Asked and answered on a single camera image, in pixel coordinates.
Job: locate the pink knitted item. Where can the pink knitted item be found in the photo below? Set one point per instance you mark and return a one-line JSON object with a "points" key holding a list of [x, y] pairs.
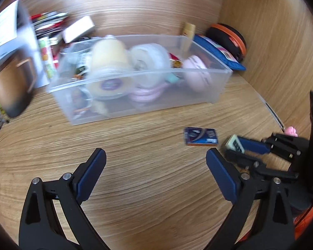
{"points": [[144, 95]]}

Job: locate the blue patchwork pencil pouch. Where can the blue patchwork pencil pouch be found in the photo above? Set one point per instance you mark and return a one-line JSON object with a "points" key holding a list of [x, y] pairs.
{"points": [[218, 51]]}

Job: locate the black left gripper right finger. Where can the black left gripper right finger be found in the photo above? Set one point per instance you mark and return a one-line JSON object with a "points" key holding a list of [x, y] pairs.
{"points": [[273, 226]]}

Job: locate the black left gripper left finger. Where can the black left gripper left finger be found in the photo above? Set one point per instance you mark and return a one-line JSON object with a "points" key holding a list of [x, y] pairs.
{"points": [[40, 227]]}

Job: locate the brown mug with lid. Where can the brown mug with lid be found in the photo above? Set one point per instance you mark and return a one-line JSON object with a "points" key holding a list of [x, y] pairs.
{"points": [[17, 80]]}

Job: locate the small white cardboard box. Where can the small white cardboard box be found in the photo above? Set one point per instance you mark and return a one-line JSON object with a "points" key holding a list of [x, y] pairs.
{"points": [[77, 29]]}

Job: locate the pink round compact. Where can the pink round compact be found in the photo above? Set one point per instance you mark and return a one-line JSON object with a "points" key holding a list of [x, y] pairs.
{"points": [[196, 74]]}

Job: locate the red pouch with gold tassel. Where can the red pouch with gold tassel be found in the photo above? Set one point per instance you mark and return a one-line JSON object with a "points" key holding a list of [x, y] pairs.
{"points": [[175, 61]]}

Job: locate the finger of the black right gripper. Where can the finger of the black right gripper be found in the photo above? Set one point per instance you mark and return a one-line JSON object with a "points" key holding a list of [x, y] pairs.
{"points": [[244, 161], [257, 147]]}

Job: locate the yellow sunscreen bottle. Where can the yellow sunscreen bottle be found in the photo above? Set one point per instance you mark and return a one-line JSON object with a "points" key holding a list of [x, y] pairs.
{"points": [[189, 32]]}

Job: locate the black orange zipper case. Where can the black orange zipper case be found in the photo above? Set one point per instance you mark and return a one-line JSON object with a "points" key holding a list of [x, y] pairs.
{"points": [[229, 38]]}

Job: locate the clear tape roll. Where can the clear tape roll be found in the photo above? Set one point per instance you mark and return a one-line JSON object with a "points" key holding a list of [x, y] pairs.
{"points": [[152, 60]]}

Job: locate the white paper sheets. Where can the white paper sheets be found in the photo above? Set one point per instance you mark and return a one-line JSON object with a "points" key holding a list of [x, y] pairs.
{"points": [[17, 33]]}

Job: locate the teal small bottle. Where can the teal small bottle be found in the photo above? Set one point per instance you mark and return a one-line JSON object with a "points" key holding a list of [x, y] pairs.
{"points": [[171, 78]]}

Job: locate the large beige tape roll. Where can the large beige tape roll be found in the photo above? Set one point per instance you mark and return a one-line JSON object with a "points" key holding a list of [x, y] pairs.
{"points": [[110, 70]]}

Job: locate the white drawstring pouch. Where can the white drawstring pouch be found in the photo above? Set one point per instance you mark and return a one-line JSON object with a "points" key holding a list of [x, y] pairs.
{"points": [[99, 108]]}

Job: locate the blue Max blade box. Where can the blue Max blade box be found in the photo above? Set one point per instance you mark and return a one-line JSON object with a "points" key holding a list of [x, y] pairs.
{"points": [[198, 136]]}

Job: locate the green mahjong tile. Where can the green mahjong tile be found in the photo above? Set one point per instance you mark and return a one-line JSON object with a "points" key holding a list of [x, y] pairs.
{"points": [[234, 144]]}

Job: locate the clear plastic storage bin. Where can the clear plastic storage bin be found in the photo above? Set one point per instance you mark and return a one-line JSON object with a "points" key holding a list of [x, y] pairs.
{"points": [[69, 85]]}

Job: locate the fruit pattern book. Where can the fruit pattern book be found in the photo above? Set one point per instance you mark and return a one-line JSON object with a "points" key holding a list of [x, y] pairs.
{"points": [[47, 57]]}

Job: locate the stack of books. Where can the stack of books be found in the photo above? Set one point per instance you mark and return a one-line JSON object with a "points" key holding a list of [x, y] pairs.
{"points": [[49, 28]]}

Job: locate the orange jacket sleeve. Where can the orange jacket sleeve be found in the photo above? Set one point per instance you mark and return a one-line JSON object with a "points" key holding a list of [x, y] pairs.
{"points": [[302, 221]]}

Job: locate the right hand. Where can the right hand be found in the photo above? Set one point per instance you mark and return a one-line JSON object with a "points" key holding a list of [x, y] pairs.
{"points": [[291, 131]]}

